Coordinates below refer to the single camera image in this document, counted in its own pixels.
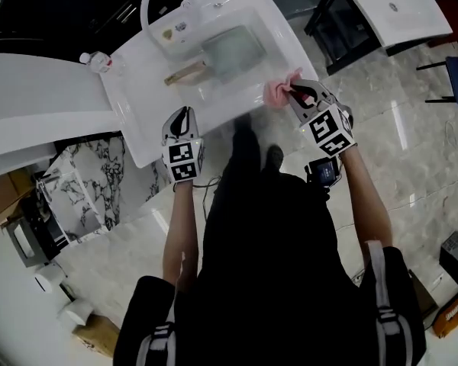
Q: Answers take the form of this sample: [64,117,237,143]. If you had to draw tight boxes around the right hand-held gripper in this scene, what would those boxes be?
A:
[288,79,356,158]

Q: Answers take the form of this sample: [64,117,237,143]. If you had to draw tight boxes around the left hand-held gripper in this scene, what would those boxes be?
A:
[161,106,206,183]

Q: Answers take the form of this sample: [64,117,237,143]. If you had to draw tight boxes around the pink scrubber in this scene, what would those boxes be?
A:
[263,70,305,111]

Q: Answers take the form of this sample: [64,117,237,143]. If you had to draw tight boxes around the square grey pan wooden handle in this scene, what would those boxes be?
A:
[163,24,269,88]

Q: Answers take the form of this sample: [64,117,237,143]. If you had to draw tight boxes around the person's right forearm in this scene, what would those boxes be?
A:
[340,147,396,259]

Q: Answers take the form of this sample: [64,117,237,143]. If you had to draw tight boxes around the person's left forearm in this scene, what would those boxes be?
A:
[162,178,200,294]

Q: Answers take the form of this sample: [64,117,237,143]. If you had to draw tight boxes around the white sink basin unit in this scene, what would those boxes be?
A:
[98,0,322,169]

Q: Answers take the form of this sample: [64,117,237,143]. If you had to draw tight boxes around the person's dark shoe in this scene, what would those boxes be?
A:
[266,144,286,172]

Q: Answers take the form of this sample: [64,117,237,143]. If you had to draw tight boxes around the black device with screen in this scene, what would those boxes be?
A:
[304,157,344,194]

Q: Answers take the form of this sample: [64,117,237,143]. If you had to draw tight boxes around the clear plastic bottle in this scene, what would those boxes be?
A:
[79,50,114,74]

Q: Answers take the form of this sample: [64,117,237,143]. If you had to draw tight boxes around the marble pattern cabinet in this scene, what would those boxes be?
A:
[35,134,162,248]

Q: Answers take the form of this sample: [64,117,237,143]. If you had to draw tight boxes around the white arched faucet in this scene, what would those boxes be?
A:
[140,0,196,65]

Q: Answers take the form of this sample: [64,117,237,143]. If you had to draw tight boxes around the white basin with drain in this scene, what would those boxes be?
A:
[333,0,455,50]

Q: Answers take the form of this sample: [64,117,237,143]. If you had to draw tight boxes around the white curved counter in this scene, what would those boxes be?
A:
[0,51,118,182]

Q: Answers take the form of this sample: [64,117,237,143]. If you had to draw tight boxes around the dark cabinet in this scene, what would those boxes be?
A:
[0,0,160,55]

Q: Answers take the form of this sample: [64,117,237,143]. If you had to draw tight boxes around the red cabinet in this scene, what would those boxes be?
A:
[427,0,458,57]

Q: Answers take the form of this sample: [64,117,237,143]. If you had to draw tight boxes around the person's black clothing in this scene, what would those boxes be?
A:
[113,114,428,366]

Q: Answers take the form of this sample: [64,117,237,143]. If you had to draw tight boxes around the grey metal box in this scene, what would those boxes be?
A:
[1,194,69,269]

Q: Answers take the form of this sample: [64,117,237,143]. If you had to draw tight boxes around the white cylinder container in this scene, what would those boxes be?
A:
[56,298,95,328]
[33,262,66,294]

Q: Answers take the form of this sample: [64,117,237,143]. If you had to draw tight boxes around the flat brown cardboard box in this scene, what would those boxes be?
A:
[72,313,122,359]

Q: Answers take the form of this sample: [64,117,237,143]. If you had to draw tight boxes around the orange box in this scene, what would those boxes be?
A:
[430,291,458,339]

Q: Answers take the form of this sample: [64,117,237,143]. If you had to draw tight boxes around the black table frame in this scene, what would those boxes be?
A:
[303,0,385,77]

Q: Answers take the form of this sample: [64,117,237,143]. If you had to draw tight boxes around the black cable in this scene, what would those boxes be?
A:
[173,175,223,223]

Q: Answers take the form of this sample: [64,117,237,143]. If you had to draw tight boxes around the grey backpack strap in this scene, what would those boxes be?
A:
[365,239,408,366]
[136,302,177,366]

